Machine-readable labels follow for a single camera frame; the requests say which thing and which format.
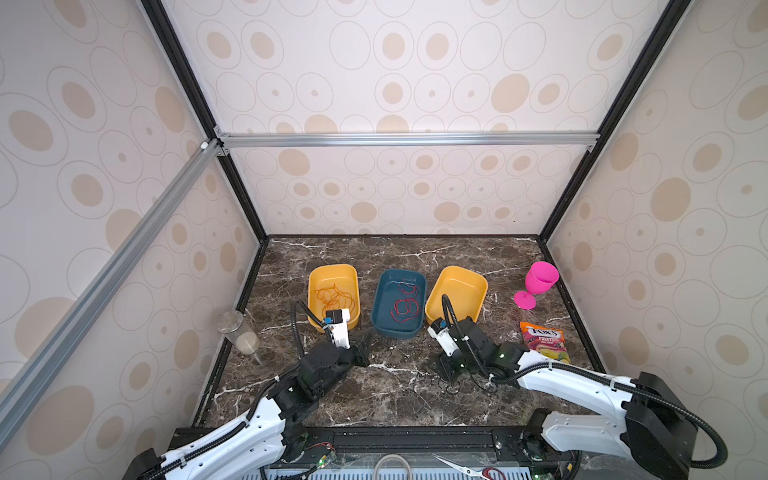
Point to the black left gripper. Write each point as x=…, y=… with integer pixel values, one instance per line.
x=361, y=352

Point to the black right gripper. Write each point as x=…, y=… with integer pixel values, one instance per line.
x=444, y=371

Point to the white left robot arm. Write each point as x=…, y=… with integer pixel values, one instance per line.
x=270, y=430

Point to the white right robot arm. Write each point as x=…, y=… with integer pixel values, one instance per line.
x=637, y=419

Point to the right yellow plastic bin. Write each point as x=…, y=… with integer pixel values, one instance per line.
x=465, y=289

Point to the yellow plastic bin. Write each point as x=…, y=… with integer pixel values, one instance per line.
x=465, y=289
x=333, y=287

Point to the left yellow plastic bin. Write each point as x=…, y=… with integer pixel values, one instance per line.
x=333, y=287

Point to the orange candy bag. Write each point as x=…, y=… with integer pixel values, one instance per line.
x=549, y=342

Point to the teal plastic bin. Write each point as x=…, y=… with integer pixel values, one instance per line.
x=398, y=307

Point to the pink plastic goblet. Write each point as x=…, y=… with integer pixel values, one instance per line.
x=541, y=277

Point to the clear jar with powder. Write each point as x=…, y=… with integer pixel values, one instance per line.
x=233, y=326

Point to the horizontal aluminium bar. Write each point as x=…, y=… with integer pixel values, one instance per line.
x=231, y=140

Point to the diagonal aluminium bar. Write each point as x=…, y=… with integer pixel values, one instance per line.
x=48, y=360

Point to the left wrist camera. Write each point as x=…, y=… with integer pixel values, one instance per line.
x=336, y=327

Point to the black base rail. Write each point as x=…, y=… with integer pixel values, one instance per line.
x=501, y=444

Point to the scissors with red handle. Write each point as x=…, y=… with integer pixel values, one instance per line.
x=487, y=473

